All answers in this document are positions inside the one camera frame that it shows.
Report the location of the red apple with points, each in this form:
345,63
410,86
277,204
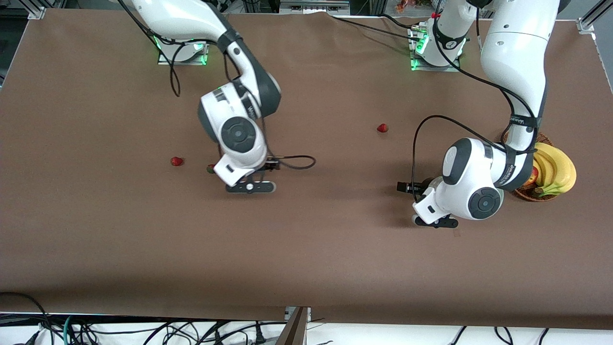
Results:
534,175

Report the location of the brown table cover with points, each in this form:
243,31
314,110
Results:
306,263

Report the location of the brown wooden post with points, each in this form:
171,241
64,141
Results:
293,330

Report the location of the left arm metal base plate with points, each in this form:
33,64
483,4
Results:
452,69

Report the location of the large yellow banana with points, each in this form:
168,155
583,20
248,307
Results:
567,170

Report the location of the aluminium corner bracket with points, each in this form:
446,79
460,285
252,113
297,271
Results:
37,13

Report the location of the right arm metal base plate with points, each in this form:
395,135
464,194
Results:
165,62

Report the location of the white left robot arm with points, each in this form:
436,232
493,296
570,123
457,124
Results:
517,57

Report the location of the aluminium frame profile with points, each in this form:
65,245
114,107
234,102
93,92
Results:
585,25

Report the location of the grey device box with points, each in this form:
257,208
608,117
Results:
313,6

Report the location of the small red strawberry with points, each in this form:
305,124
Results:
176,161
382,128

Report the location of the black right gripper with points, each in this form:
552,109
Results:
269,165

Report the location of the brown wicker basket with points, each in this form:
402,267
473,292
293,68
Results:
527,196

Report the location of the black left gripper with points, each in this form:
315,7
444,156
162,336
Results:
423,186

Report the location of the orange background item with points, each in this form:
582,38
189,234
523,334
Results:
412,5

